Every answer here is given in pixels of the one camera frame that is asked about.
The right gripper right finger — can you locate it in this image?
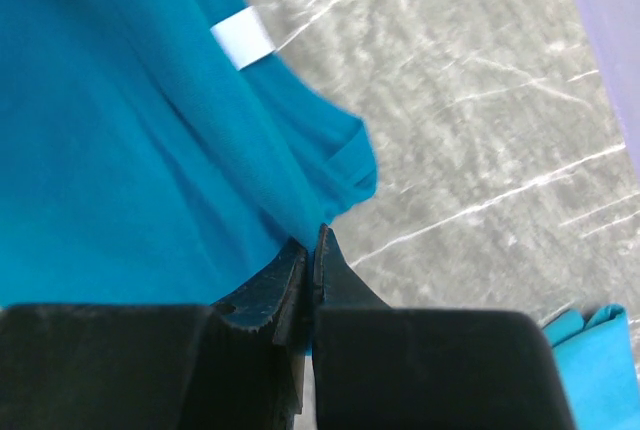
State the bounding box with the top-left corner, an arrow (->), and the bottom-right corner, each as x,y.
312,227 -> 575,429

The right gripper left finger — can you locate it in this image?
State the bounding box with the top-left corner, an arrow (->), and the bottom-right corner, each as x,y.
1,242 -> 308,429

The blue t shirt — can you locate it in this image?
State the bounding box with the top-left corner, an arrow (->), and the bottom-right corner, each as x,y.
543,304 -> 639,429
1,0 -> 377,306

